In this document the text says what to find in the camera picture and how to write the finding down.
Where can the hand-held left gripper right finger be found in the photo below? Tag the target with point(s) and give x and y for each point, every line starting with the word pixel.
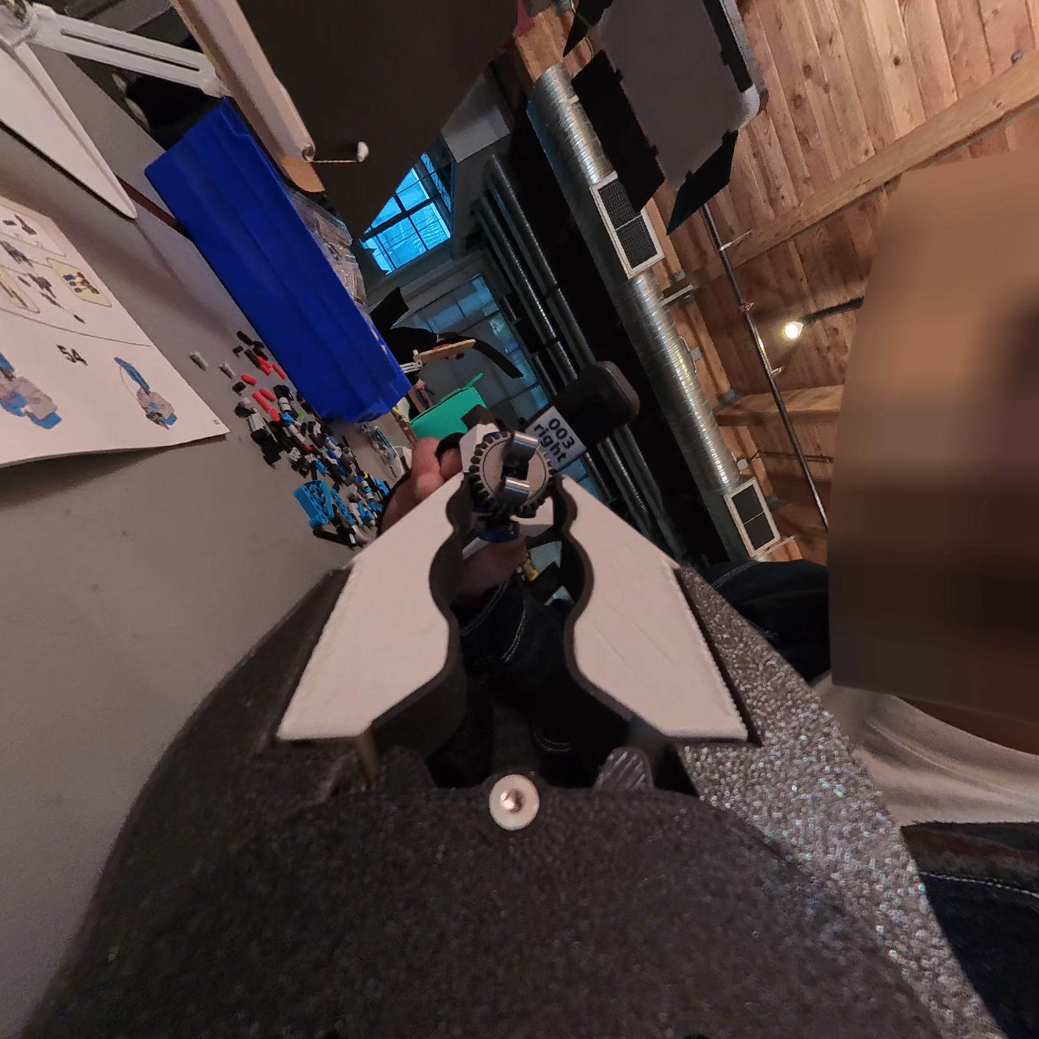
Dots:
pixel 658 642

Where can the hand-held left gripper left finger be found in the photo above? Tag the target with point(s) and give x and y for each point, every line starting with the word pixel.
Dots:
pixel 366 650

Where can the black gear brick assembly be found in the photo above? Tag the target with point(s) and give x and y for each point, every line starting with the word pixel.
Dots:
pixel 504 474

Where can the person's right forearm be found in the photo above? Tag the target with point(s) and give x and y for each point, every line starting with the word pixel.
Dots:
pixel 512 650

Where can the grey desk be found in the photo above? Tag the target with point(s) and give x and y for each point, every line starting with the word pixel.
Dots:
pixel 114 617

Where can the person's right hand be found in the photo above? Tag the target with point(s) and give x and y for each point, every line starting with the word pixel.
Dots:
pixel 419 487

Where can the green box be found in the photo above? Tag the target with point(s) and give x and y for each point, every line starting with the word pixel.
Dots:
pixel 452 411

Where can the pile of small brick parts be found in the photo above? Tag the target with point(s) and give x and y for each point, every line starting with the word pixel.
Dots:
pixel 309 447

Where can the person's white shirt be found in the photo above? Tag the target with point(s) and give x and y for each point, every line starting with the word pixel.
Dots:
pixel 926 763

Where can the bags of brick parts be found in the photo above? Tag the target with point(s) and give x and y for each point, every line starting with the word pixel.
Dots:
pixel 338 252

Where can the blue plastic bin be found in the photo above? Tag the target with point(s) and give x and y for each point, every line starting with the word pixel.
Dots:
pixel 268 260

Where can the dark partition panel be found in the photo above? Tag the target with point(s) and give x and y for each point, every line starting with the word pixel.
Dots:
pixel 406 81

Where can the building instruction booklet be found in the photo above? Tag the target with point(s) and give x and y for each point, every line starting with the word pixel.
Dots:
pixel 81 357

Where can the person's denim jacket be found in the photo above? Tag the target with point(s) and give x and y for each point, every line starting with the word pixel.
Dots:
pixel 974 926

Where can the white display stand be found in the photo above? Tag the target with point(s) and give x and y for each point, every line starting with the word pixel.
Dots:
pixel 65 81

